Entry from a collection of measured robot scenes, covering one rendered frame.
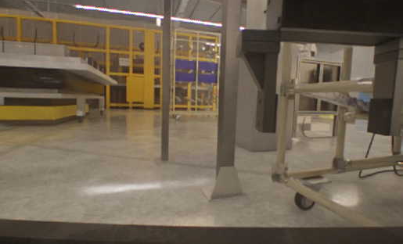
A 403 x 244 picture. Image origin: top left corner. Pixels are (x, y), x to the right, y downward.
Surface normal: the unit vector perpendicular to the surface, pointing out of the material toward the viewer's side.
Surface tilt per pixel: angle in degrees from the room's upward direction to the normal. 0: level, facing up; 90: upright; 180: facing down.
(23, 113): 90
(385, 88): 90
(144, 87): 90
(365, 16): 90
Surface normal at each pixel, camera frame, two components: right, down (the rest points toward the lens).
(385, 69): -1.00, -0.03
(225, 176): 0.27, 0.09
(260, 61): 0.01, 0.09
